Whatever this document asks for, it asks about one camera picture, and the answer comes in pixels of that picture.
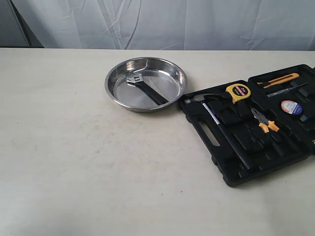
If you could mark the round stainless steel pan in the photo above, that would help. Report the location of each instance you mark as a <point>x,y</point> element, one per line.
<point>164,76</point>

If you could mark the black adjustable wrench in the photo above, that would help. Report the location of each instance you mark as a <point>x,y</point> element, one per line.
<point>137,81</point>

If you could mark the black plastic tool case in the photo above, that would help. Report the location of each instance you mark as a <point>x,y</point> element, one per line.
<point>266,156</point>

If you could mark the steel claw hammer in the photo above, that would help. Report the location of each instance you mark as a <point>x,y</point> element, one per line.
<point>237,149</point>

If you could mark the yellow tape measure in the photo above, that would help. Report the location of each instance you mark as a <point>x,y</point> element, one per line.
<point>238,92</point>

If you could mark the yellow utility knife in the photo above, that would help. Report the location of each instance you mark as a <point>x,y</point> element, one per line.
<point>277,81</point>

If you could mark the electrical tape roll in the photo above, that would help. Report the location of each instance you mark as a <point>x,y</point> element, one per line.
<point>291,107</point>

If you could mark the white wrinkled backdrop curtain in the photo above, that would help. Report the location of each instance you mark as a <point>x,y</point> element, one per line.
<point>159,24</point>

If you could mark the yellow handled pliers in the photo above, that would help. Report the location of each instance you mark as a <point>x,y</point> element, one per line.
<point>269,127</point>

